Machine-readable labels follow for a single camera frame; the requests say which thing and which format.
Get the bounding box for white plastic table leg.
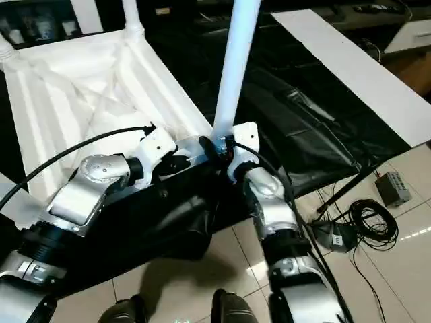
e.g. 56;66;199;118
0;173;48;231
121;0;145;43
210;0;263;144
0;33;18;63

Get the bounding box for white plastic table top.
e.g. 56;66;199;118
0;32;216;233

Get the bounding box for black work mat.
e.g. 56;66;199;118
0;9;413;297

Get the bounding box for black cabinet with gold label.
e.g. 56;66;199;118
144;0;236;21

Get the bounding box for white flat board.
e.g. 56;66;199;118
271;9;431;149

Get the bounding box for dark robot left foot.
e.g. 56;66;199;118
99;294;145;323

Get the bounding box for dark robot foot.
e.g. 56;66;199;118
99;294;145;323
211;289;260;323

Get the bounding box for dark robot right foot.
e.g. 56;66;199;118
211;289;260;323

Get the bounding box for white display cabinet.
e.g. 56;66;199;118
0;0;104;43

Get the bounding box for grey perforated metal box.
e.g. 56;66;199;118
375;171;412;208

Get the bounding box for white blue patterned jar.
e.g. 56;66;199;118
36;20;53;40

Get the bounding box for white low drawer cabinet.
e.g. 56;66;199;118
383;16;431;55

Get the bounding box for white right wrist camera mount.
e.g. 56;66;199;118
226;122;260;184

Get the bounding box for black left wrist camera cable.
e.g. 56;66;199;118
0;124;156;209

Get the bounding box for black metal table frame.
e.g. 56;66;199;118
316;163;373;213

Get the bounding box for tangled black floor cables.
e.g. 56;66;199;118
331;198;400;323

